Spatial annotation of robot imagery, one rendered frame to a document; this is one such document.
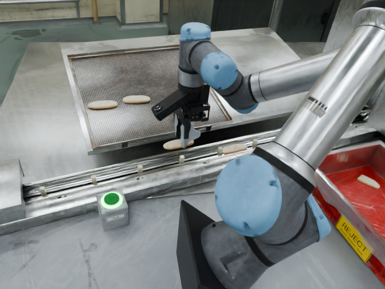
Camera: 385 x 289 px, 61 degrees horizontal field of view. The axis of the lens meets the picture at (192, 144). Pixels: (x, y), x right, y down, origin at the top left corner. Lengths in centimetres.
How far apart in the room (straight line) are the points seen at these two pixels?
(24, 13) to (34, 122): 337
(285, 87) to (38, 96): 104
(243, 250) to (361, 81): 36
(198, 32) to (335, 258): 68
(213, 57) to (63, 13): 399
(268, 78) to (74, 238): 63
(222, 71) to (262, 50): 93
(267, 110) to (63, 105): 81
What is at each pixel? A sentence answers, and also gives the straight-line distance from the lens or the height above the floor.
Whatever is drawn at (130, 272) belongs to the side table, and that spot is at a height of 82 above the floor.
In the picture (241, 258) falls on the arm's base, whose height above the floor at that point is 101.
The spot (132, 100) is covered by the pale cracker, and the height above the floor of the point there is 93.
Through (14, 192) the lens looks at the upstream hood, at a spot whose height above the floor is 92.
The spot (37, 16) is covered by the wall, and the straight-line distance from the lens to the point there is 466.
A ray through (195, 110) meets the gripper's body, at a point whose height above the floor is 106.
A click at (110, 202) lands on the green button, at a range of 88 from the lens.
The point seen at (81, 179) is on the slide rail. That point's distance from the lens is 103.
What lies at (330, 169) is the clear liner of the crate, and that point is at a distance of 120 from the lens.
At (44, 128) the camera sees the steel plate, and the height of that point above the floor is 82.
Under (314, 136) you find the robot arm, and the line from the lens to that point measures 54.
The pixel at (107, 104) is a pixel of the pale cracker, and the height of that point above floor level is 93.
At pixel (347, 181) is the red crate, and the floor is 82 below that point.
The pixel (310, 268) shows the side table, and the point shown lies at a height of 82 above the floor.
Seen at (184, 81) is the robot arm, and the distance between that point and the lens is 87.
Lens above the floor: 157
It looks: 39 degrees down
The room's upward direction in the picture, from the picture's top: 6 degrees clockwise
